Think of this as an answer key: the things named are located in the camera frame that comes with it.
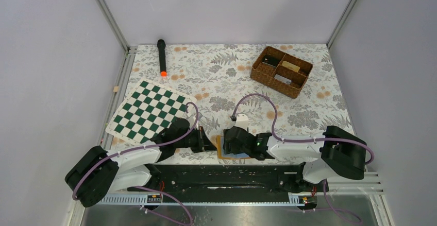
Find grey card in basket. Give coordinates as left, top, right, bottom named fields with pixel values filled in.
left=274, top=74, right=292, bottom=85

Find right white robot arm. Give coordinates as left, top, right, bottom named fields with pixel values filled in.
left=222, top=126, right=369, bottom=191

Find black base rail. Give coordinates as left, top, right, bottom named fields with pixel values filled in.
left=145, top=164, right=329, bottom=204

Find black item in basket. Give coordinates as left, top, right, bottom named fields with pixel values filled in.
left=262, top=55, right=281, bottom=67

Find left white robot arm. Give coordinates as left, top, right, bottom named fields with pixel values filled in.
left=64, top=118, right=217, bottom=207

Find green white chessboard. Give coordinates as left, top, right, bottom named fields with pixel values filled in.
left=105, top=78, right=197, bottom=145

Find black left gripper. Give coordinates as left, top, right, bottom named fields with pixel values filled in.
left=175, top=126, right=217, bottom=153

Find gold VIP card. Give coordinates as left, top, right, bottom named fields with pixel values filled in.
left=281, top=61, right=300, bottom=73

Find black marker orange cap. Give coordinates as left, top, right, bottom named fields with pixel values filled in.
left=157, top=39, right=167, bottom=77

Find brown woven divided basket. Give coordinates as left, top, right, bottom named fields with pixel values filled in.
left=250, top=46, right=313, bottom=99

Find floral patterned table mat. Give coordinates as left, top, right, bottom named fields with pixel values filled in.
left=107, top=43, right=358, bottom=166

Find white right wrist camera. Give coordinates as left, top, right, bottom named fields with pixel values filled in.
left=230, top=114, right=249, bottom=130

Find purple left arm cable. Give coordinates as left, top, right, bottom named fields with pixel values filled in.
left=72, top=101, right=199, bottom=226

